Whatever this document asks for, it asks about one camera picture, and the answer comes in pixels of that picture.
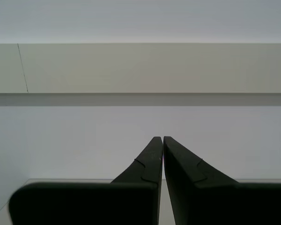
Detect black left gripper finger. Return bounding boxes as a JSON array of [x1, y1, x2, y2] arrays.
[[8, 136, 163, 225], [163, 136, 281, 225]]

